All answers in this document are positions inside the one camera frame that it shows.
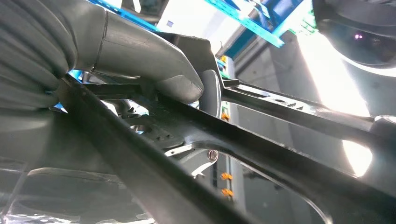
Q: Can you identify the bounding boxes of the dark round robot head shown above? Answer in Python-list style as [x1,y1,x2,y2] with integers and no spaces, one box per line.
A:
[312,0,396,78]

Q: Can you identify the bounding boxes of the blue metal shelf rack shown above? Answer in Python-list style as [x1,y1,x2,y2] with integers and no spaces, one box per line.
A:
[88,0,306,60]

